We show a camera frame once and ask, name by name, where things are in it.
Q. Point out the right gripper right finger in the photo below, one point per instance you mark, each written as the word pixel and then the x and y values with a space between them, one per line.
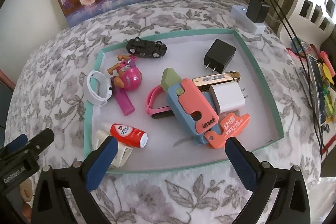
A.
pixel 261 178

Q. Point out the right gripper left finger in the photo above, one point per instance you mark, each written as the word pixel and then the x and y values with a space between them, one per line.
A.
pixel 81 178

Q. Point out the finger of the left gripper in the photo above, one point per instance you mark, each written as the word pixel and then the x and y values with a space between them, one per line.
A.
pixel 34 146
pixel 16 144

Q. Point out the orange blue toy knife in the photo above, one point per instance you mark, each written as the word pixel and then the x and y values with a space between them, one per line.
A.
pixel 230 126

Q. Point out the red white glue bottle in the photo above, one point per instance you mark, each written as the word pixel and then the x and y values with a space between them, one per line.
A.
pixel 130 136

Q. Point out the purple translucent lighter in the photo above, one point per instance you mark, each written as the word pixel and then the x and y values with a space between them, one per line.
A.
pixel 124 102

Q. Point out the pink doll figure toy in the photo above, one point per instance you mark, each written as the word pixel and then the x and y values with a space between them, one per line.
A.
pixel 128 75

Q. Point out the white charger cube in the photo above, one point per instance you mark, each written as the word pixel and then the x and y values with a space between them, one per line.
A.
pixel 227 97

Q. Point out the pink blue green toy knife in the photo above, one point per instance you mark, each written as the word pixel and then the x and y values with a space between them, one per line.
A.
pixel 190 106

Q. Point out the pink smart watch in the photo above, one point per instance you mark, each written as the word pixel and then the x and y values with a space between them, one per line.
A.
pixel 152 107

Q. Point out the greek pattern lighter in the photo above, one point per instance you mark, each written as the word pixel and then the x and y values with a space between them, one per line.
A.
pixel 217 79

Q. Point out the black charger block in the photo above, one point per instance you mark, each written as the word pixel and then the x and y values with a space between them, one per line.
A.
pixel 219 56

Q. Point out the person's hand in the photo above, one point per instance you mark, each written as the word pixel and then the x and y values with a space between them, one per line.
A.
pixel 26 192

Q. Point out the cream white plastic block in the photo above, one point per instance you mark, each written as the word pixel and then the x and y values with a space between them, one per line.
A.
pixel 121 153

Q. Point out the colourful stationery pile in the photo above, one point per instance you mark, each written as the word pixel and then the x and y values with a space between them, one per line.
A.
pixel 316 77

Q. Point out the teal white shallow box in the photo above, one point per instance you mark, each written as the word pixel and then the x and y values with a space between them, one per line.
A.
pixel 185 139

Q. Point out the black toy car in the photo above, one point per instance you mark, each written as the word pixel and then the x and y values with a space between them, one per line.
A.
pixel 146 48

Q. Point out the black plugged power adapter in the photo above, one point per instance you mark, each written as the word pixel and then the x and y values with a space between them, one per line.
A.
pixel 257 10

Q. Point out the white power strip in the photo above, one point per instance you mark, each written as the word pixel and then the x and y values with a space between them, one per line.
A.
pixel 239 13

